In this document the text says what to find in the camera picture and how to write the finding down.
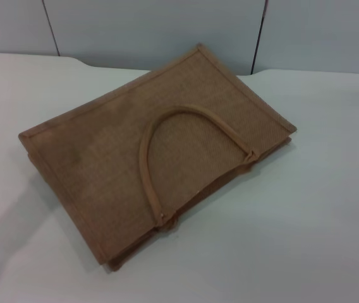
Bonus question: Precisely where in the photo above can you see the brown jute handbag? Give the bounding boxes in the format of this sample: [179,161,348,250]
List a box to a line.
[18,44,298,273]

